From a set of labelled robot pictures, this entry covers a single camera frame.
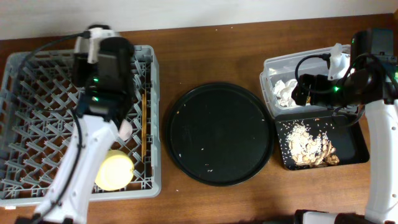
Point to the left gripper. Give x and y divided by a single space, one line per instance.
80 68

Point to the food scraps pile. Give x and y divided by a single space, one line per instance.
304 144

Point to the pink cup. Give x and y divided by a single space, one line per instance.
125 130

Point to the black rectangular tray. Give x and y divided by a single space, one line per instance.
349 142

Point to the grey dishwasher rack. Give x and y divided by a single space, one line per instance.
36 125

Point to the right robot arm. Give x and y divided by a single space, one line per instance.
371 82

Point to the white tissue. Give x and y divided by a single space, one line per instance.
283 92

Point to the round black tray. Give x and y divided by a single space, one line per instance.
219 134

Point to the clear plastic bin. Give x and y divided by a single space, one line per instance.
282 68

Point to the yellow bowl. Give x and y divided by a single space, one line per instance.
116 171

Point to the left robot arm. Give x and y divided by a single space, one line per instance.
98 119

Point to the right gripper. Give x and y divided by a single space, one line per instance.
302 92

